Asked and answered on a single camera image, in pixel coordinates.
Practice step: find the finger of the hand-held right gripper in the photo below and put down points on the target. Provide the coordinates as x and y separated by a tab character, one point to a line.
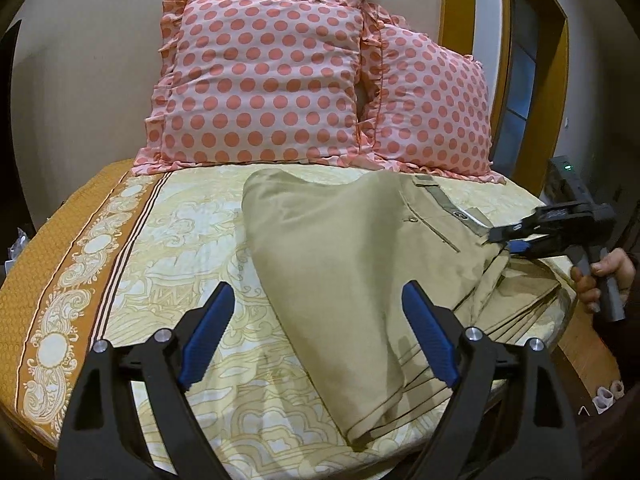
522	247
515	230

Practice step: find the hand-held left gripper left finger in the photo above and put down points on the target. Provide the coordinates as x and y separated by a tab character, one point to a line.
200	347

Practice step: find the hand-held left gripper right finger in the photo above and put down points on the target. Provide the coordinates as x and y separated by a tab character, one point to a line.
434	340

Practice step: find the khaki pants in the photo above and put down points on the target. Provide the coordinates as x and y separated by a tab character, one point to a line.
340	260

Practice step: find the person's right hand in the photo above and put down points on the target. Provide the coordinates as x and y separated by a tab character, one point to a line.
620	267

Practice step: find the bed with yellow patterned sheet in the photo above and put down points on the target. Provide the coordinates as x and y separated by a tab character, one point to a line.
175	240

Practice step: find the small pink polka dot pillow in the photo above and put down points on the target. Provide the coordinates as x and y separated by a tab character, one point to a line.
430	105

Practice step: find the glass window pane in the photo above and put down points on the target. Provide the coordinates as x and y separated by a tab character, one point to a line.
522	60

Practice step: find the small white tubes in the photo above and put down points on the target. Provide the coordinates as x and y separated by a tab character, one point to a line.
609	396

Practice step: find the crumpled clear plastic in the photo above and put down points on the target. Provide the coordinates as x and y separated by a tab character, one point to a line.
19	245

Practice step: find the large pink polka dot pillow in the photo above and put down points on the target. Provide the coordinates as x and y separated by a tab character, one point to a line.
260	75

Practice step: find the wooden bed frame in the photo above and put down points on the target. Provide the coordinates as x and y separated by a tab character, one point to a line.
585	350

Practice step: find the wooden door frame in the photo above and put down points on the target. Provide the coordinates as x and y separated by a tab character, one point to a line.
452	10

